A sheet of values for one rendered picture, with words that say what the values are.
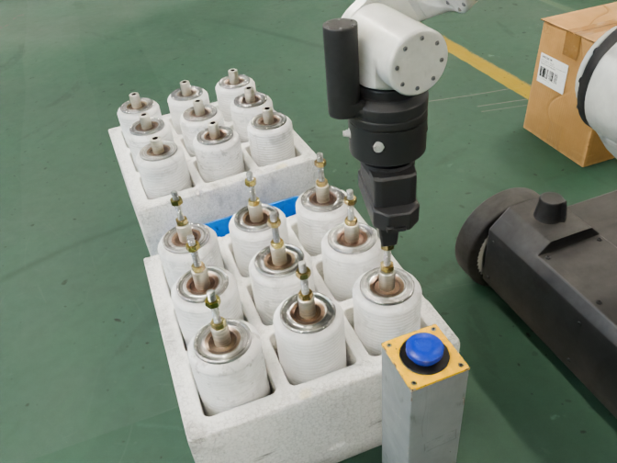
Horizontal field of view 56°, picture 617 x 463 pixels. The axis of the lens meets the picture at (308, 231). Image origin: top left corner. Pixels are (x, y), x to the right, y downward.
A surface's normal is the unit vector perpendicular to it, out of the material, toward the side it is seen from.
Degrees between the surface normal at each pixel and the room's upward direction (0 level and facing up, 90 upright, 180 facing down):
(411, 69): 90
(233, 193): 90
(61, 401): 0
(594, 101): 95
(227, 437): 90
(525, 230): 45
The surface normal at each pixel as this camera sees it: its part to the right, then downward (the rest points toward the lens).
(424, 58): 0.39, 0.55
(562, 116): -0.94, 0.25
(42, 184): -0.08, -0.79
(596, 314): -0.72, -0.34
